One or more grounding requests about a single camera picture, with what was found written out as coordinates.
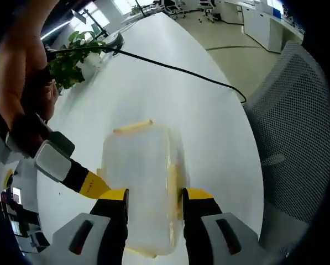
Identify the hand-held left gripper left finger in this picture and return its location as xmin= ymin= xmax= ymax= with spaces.
xmin=47 ymin=189 xmax=130 ymax=265

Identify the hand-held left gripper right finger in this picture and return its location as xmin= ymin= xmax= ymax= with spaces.
xmin=182 ymin=187 xmax=265 ymax=265

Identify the clear container with yellow plastic buckles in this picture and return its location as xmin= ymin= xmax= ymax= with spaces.
xmin=97 ymin=119 xmax=186 ymax=259

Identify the person's right hand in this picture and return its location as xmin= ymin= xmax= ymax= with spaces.
xmin=0 ymin=66 xmax=59 ymax=131

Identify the green potted plant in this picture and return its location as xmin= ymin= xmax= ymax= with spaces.
xmin=46 ymin=30 xmax=108 ymax=89

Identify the white plant pot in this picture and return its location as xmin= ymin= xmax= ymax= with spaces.
xmin=80 ymin=53 xmax=104 ymax=80

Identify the black curved desk device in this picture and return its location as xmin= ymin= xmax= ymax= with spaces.
xmin=104 ymin=32 xmax=126 ymax=56

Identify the grey mesh office chair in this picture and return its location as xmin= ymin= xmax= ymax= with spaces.
xmin=241 ymin=40 xmax=330 ymax=251

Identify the monitor on black stand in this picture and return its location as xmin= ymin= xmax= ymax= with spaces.
xmin=71 ymin=9 xmax=111 ymax=39

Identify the black and white swivel chair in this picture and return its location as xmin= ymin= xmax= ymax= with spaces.
xmin=199 ymin=0 xmax=221 ymax=22
xmin=164 ymin=0 xmax=188 ymax=19

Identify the white low cabinet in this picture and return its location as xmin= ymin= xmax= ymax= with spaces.
xmin=241 ymin=0 xmax=305 ymax=54

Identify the black cable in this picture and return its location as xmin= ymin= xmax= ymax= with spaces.
xmin=44 ymin=46 xmax=248 ymax=104

